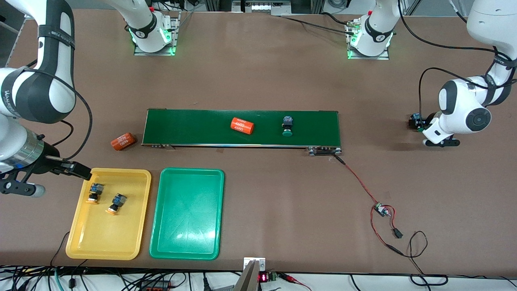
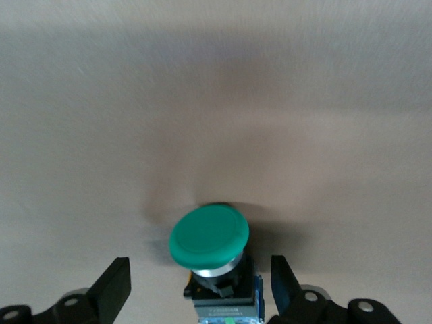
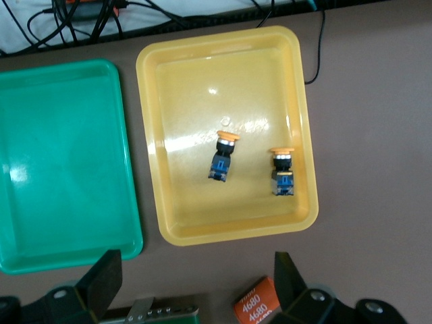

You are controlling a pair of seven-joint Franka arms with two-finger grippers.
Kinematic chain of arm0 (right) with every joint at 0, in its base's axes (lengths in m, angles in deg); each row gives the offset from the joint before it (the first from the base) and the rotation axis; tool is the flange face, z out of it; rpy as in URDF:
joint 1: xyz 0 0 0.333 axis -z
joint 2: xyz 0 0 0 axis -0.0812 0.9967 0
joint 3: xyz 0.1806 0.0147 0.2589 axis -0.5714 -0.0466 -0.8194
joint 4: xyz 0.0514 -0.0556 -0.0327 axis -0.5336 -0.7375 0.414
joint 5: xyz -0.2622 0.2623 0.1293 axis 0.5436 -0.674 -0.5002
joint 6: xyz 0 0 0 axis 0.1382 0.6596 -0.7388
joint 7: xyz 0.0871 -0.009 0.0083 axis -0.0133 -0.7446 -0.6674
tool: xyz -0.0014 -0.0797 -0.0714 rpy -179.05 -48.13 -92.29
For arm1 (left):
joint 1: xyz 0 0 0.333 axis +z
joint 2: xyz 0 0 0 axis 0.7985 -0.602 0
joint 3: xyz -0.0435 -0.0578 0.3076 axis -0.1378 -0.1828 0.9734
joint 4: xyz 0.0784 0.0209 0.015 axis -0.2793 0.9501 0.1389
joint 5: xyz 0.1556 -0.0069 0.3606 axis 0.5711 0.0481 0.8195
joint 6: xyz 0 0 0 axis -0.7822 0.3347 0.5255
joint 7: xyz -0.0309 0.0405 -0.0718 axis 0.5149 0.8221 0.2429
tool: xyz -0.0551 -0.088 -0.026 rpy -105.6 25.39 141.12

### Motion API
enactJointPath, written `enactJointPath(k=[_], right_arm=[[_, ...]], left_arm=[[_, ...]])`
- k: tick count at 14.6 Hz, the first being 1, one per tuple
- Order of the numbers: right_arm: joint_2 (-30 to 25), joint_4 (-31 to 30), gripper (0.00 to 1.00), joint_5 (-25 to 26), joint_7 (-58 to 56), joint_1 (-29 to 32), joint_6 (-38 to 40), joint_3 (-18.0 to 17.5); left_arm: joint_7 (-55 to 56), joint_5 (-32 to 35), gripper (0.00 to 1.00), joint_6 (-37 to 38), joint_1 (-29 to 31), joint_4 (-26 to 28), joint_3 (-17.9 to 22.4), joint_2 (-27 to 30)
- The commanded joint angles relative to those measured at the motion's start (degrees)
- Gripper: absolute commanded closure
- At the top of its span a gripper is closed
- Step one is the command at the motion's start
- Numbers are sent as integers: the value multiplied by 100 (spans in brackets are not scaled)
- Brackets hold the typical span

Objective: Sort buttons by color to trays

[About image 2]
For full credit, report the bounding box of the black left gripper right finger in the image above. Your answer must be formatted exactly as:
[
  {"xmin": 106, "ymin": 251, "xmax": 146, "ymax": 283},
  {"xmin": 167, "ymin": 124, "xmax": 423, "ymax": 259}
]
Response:
[{"xmin": 269, "ymin": 254, "xmax": 399, "ymax": 324}]

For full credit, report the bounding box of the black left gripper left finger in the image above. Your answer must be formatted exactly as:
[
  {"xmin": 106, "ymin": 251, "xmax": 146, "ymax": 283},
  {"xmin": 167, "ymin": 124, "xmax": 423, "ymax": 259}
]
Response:
[{"xmin": 0, "ymin": 256, "xmax": 132, "ymax": 324}]

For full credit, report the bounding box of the green mushroom push button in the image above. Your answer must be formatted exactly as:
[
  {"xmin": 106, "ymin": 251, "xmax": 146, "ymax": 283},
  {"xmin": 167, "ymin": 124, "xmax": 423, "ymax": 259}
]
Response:
[{"xmin": 168, "ymin": 201, "xmax": 265, "ymax": 324}]

